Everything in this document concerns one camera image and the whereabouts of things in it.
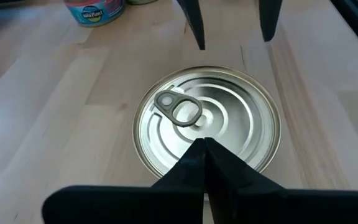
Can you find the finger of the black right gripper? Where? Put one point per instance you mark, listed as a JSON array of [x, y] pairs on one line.
[[269, 18], [193, 18]]

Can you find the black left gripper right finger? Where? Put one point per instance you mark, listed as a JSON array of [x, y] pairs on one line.
[[259, 205]]

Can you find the salmon can blue red label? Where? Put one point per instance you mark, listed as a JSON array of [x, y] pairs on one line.
[[235, 109], [95, 14]]

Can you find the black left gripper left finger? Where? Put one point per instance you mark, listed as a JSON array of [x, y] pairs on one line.
[[135, 205]]

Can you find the tuna can green white label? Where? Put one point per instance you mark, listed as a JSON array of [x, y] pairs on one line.
[[140, 2]]

